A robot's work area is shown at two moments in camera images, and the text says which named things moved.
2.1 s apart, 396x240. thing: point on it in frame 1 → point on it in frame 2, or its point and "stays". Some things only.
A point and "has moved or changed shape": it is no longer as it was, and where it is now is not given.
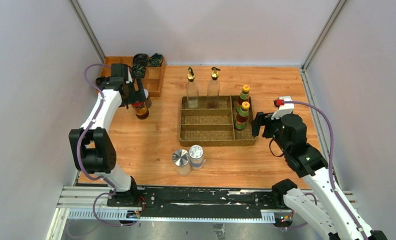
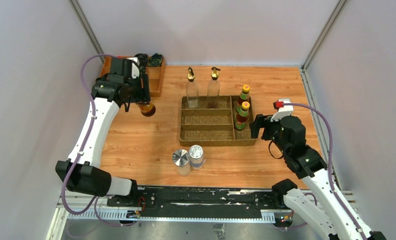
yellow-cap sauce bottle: (242, 116) stays
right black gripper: (256, 123) stays
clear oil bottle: (192, 97) stays
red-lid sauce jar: (142, 112) has moved or changed shape
